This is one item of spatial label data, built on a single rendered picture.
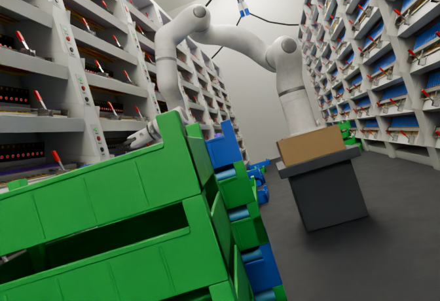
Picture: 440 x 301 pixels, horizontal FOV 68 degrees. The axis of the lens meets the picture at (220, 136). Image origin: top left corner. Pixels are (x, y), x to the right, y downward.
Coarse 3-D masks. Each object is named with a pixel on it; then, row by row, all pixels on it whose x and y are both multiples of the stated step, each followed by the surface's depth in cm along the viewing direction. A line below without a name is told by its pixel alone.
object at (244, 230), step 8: (248, 208) 61; (256, 208) 60; (256, 216) 60; (232, 224) 61; (240, 224) 61; (248, 224) 60; (256, 224) 60; (240, 232) 61; (248, 232) 60; (256, 232) 60; (264, 232) 60; (240, 240) 60; (248, 240) 60; (256, 240) 60; (264, 240) 60; (240, 248) 60; (248, 248) 60
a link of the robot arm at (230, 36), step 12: (216, 24) 148; (228, 24) 143; (192, 36) 146; (204, 36) 146; (216, 36) 144; (228, 36) 140; (240, 36) 140; (252, 36) 142; (240, 48) 142; (252, 48) 143; (264, 48) 148; (264, 60) 149
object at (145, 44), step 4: (136, 32) 197; (140, 36) 203; (144, 36) 212; (140, 40) 203; (144, 40) 209; (148, 40) 215; (140, 44) 226; (144, 44) 226; (148, 44) 215; (152, 44) 221; (144, 48) 238; (148, 48) 237; (152, 48) 222; (148, 52) 241; (152, 52) 250
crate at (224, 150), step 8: (224, 128) 61; (232, 128) 61; (224, 136) 61; (232, 136) 61; (208, 144) 61; (216, 144) 61; (224, 144) 61; (232, 144) 61; (216, 152) 61; (224, 152) 61; (232, 152) 61; (240, 152) 61; (216, 160) 61; (224, 160) 61; (232, 160) 61
